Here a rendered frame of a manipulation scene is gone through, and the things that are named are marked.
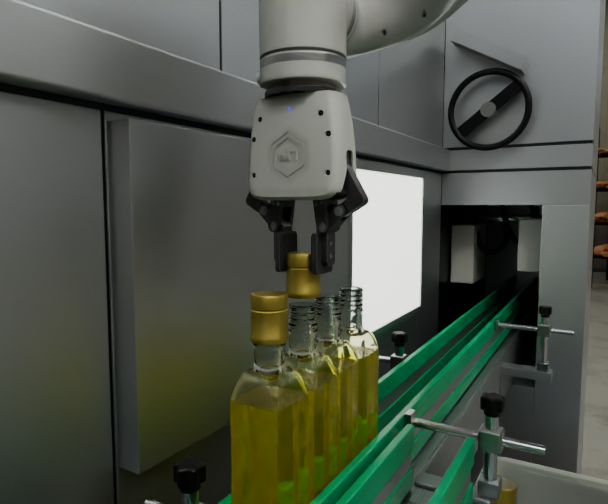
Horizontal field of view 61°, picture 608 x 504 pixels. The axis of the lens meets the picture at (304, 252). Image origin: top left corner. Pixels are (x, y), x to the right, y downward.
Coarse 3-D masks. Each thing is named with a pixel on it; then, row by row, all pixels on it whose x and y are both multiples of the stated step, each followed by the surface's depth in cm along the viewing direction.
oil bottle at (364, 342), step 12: (348, 336) 60; (360, 336) 60; (372, 336) 62; (360, 348) 59; (372, 348) 61; (360, 360) 59; (372, 360) 62; (360, 372) 59; (372, 372) 62; (360, 384) 59; (372, 384) 62; (360, 396) 60; (372, 396) 62; (360, 408) 60; (372, 408) 62; (360, 420) 60; (372, 420) 62; (360, 432) 60; (372, 432) 63; (360, 444) 60
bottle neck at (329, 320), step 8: (320, 296) 56; (328, 296) 58; (336, 296) 56; (320, 304) 56; (328, 304) 56; (336, 304) 56; (320, 312) 56; (328, 312) 56; (336, 312) 56; (320, 320) 56; (328, 320) 56; (336, 320) 56; (320, 328) 56; (328, 328) 56; (336, 328) 56; (320, 336) 56; (328, 336) 56; (336, 336) 56
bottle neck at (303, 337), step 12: (288, 312) 52; (300, 312) 51; (312, 312) 51; (288, 324) 52; (300, 324) 51; (312, 324) 51; (300, 336) 51; (312, 336) 51; (300, 348) 51; (312, 348) 51
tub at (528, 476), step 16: (512, 464) 81; (528, 464) 80; (512, 480) 81; (528, 480) 80; (544, 480) 78; (560, 480) 77; (576, 480) 76; (592, 480) 75; (528, 496) 80; (544, 496) 78; (560, 496) 77; (576, 496) 76; (592, 496) 75
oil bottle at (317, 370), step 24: (288, 360) 51; (312, 360) 50; (312, 384) 49; (336, 384) 53; (312, 408) 49; (336, 408) 53; (312, 432) 49; (336, 432) 53; (312, 456) 50; (336, 456) 54; (312, 480) 50
